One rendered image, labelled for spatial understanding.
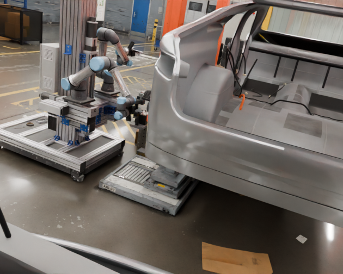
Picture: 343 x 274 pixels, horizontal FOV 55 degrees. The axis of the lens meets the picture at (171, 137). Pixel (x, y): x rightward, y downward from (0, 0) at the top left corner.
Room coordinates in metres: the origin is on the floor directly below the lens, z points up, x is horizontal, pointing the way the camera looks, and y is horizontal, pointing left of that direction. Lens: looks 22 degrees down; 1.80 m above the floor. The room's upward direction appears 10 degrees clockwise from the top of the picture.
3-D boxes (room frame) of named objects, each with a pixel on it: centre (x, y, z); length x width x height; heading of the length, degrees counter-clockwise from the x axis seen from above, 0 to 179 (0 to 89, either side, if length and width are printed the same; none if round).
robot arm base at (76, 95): (3.09, 0.96, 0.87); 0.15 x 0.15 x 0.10
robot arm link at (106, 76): (3.56, 0.79, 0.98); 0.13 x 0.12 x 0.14; 55
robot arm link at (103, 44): (3.63, 0.90, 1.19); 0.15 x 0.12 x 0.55; 55
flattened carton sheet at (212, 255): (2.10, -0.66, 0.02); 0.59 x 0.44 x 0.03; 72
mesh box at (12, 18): (10.39, 5.28, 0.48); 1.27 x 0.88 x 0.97; 70
